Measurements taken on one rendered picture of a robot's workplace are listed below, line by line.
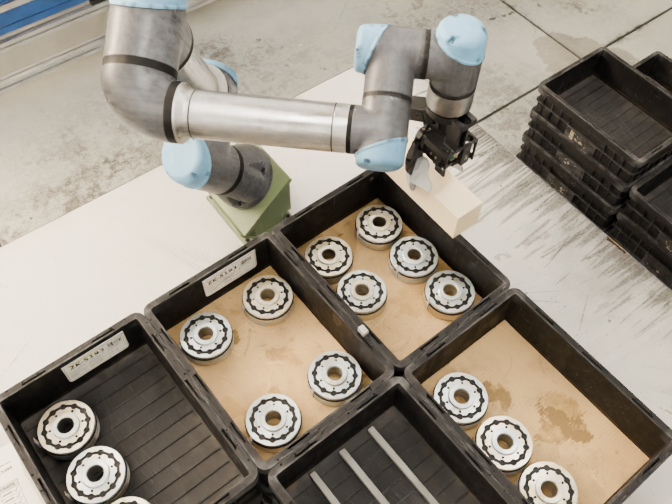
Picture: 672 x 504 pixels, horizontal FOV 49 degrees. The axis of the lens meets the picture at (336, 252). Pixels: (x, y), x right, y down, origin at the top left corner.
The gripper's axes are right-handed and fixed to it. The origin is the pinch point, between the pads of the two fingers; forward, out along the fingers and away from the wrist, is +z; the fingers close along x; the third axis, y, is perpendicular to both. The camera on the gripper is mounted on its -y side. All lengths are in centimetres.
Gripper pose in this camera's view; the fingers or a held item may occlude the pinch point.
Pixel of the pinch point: (424, 174)
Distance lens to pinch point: 138.4
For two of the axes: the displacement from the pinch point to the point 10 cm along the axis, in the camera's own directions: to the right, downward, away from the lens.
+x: 8.0, -4.9, 3.5
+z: -0.2, 5.6, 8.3
